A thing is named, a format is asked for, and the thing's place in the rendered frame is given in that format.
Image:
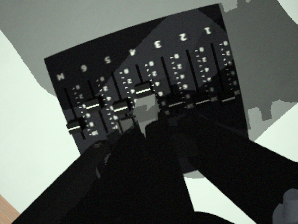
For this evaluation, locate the black lighting desk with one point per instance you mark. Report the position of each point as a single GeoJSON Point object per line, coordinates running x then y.
{"type": "Point", "coordinates": [185, 54]}

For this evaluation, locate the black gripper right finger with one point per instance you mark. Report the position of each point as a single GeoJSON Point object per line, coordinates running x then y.
{"type": "Point", "coordinates": [260, 182]}

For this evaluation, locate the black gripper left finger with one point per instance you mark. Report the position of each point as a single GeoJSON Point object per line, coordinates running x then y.
{"type": "Point", "coordinates": [120, 193]}

